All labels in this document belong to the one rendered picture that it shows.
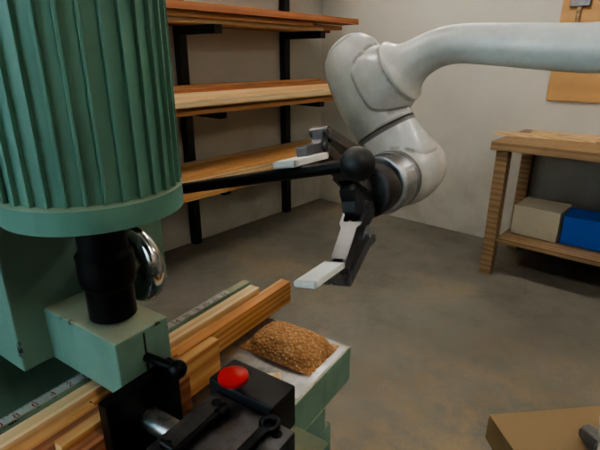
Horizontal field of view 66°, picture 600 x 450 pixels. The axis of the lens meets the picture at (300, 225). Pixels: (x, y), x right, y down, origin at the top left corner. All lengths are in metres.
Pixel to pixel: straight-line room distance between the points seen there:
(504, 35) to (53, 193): 0.57
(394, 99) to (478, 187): 3.05
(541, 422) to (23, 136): 0.95
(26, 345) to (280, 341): 0.32
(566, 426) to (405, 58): 0.73
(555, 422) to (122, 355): 0.81
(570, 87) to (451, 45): 2.80
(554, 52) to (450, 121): 3.10
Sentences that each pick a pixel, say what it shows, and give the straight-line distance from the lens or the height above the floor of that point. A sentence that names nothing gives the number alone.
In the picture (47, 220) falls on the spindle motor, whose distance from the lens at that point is 0.45.
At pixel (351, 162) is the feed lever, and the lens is 0.45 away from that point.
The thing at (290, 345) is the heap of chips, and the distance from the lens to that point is 0.68.
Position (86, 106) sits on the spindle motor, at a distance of 0.42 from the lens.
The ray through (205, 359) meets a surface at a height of 0.94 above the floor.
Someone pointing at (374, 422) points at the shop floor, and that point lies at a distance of 1.94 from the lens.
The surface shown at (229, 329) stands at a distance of 0.72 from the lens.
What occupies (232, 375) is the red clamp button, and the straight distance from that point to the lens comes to 0.47.
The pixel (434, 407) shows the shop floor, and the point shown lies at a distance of 2.05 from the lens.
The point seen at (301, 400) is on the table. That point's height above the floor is 0.90.
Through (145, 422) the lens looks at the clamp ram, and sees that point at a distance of 0.54.
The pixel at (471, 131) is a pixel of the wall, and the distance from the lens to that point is 3.72.
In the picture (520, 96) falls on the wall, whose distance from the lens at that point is 3.60.
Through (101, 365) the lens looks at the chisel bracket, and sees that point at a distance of 0.57.
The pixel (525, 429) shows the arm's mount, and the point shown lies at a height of 0.66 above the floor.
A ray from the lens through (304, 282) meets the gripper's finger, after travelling 0.53.
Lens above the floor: 1.31
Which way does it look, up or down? 20 degrees down
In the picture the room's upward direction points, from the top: straight up
